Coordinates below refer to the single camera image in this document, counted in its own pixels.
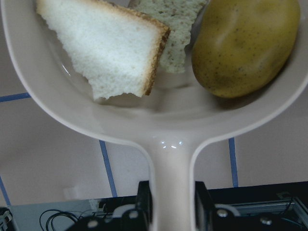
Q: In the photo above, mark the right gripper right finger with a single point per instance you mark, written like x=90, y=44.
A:
x=204, y=207

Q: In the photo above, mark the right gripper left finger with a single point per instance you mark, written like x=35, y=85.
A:
x=144, y=201

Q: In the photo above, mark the beige plastic dustpan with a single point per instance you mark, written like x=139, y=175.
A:
x=170, y=127

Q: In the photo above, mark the white bread slice piece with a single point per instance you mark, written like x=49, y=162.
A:
x=115, y=48

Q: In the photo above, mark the yellow potato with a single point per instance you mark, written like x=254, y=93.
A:
x=243, y=44

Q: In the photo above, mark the green-speckled bread piece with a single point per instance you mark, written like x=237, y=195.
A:
x=179, y=16

